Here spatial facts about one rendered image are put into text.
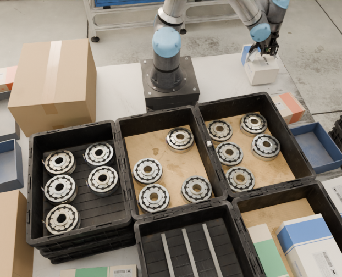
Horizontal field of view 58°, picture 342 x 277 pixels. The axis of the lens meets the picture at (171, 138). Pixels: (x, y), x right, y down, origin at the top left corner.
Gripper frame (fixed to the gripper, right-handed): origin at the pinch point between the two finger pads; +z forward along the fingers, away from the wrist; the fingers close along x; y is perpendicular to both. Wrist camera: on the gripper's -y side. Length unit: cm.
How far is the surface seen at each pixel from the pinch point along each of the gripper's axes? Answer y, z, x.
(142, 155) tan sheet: 51, -5, -63
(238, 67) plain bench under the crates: -5.1, 8.2, -8.0
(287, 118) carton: 35.9, 3.0, 1.8
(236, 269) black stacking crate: 95, -5, -39
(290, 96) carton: 25.2, 0.5, 6.3
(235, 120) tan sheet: 39.4, -5.0, -24.0
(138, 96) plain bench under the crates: 8, 8, -62
